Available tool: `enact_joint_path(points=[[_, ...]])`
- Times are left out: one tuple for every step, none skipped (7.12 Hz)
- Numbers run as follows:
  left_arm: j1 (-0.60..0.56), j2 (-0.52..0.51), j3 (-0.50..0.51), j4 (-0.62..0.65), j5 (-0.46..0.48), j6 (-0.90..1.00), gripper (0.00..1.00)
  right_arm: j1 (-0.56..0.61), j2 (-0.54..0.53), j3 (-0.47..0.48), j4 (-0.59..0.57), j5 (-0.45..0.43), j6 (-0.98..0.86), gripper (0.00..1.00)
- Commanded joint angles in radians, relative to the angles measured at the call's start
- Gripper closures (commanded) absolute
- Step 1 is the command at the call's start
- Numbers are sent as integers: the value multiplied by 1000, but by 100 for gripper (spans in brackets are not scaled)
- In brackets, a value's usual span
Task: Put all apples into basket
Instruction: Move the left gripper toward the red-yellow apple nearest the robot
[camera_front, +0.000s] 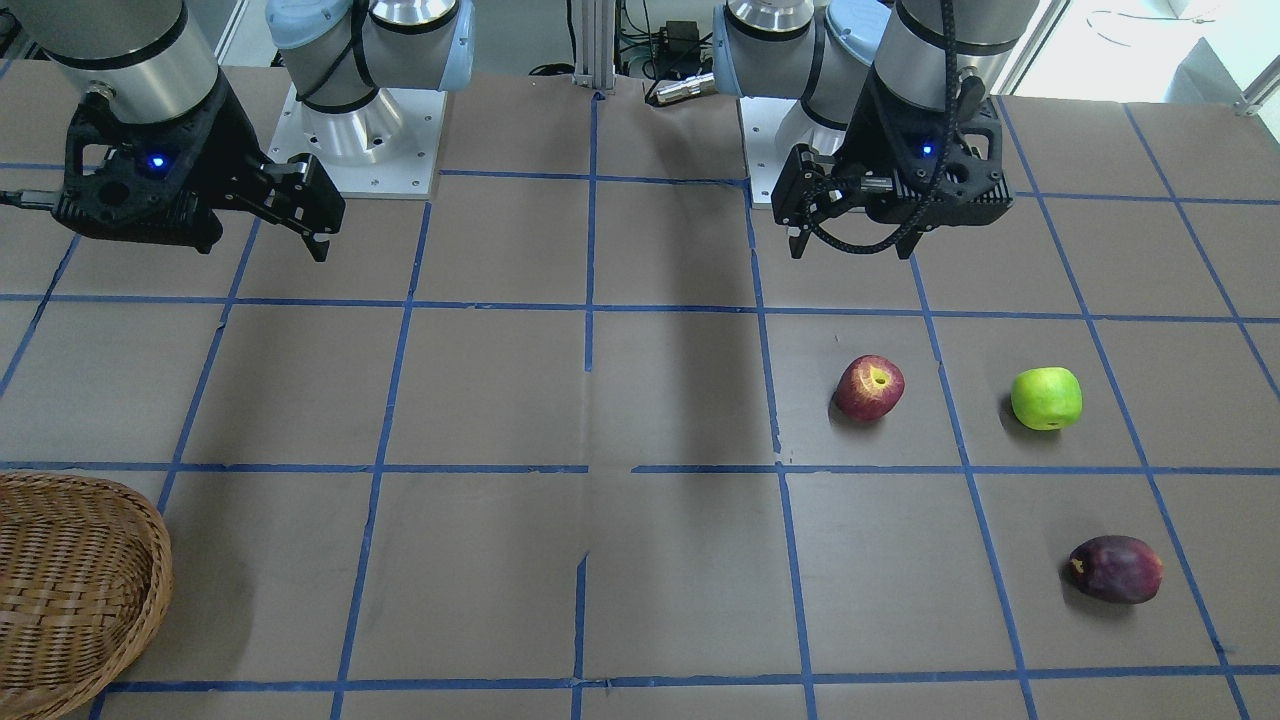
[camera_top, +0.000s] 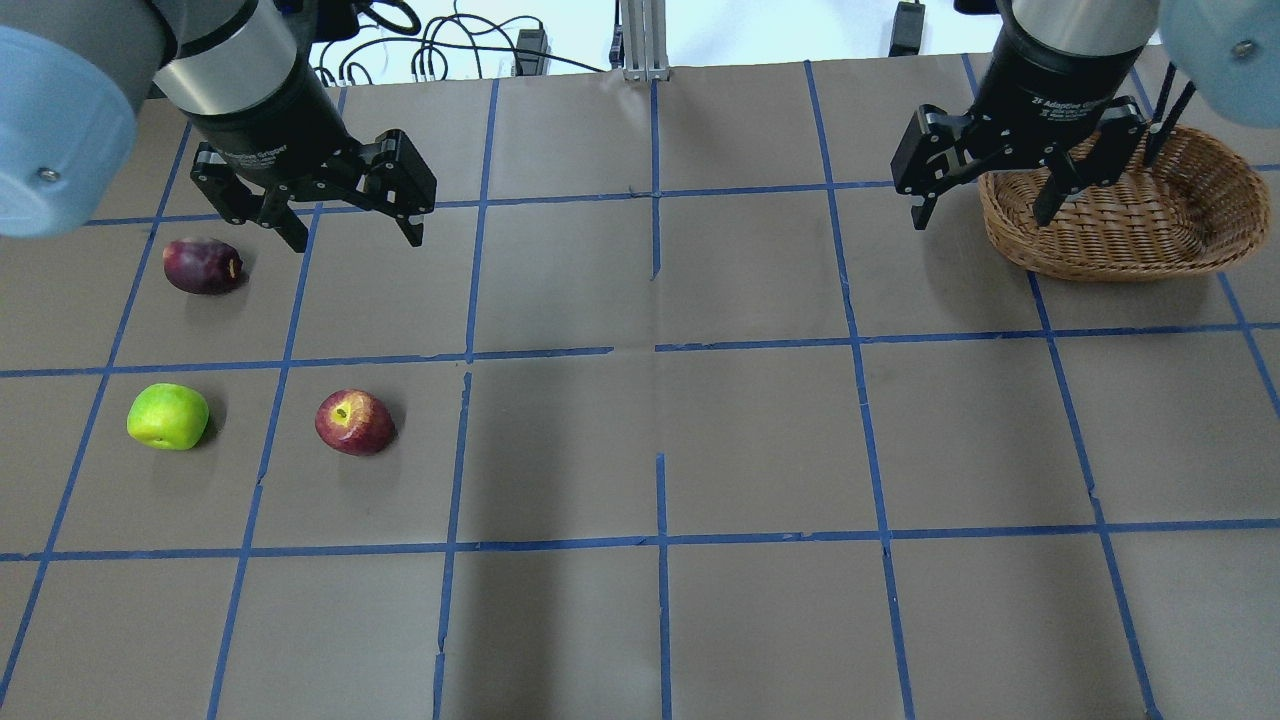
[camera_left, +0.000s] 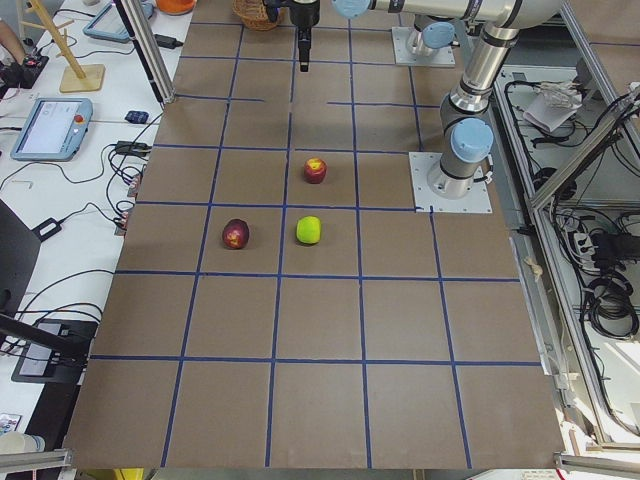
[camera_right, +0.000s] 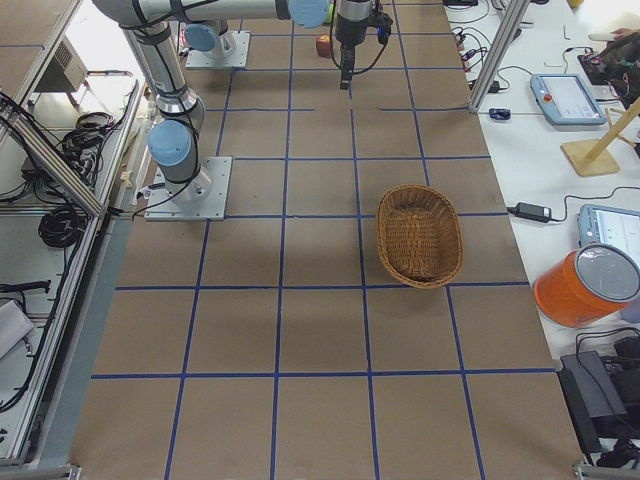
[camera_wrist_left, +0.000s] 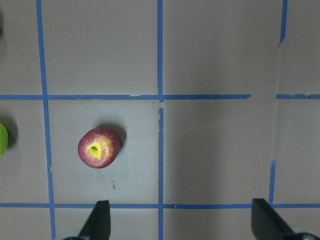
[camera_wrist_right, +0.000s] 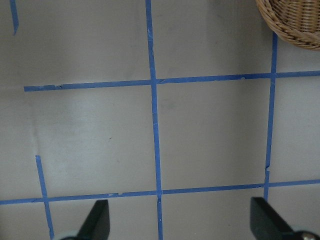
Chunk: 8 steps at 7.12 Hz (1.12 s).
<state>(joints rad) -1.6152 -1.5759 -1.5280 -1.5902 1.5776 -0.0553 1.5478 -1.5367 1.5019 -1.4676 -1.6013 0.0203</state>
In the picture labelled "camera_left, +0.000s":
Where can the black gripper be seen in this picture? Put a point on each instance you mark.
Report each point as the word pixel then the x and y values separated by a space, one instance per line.
pixel 305 12

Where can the red yellow apple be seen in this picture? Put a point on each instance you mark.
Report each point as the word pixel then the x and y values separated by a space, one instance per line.
pixel 315 170

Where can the green apple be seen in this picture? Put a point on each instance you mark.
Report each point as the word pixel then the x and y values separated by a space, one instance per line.
pixel 309 230

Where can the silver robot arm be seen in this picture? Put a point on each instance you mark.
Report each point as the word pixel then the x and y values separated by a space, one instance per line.
pixel 425 38
pixel 468 138

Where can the woven wicker basket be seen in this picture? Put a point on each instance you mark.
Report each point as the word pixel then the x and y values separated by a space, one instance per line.
pixel 254 15

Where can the black power adapter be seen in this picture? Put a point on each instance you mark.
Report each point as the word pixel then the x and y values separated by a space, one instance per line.
pixel 167 42

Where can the orange bucket with lid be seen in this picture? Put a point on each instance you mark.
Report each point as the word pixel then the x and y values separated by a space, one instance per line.
pixel 175 7

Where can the small blue device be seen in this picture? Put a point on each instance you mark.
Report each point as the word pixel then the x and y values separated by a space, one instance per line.
pixel 137 117

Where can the far blue teach pendant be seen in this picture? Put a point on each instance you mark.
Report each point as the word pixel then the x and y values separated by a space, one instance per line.
pixel 107 25

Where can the blue teach pendant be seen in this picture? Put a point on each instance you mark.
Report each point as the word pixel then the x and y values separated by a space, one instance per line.
pixel 107 25
pixel 54 130

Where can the wooden stand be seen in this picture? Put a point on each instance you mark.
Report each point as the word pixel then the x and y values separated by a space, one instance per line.
pixel 76 78

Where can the dark red apple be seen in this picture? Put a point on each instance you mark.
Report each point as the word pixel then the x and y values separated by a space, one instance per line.
pixel 236 234

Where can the near blue teach pendant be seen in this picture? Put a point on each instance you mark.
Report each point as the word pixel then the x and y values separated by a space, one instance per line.
pixel 54 130

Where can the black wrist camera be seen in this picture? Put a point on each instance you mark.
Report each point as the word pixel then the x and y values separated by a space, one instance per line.
pixel 272 10

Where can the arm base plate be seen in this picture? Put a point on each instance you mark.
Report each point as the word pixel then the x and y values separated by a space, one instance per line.
pixel 410 50
pixel 435 192

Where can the aluminium frame post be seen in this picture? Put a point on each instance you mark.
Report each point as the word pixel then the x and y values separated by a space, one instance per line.
pixel 145 45

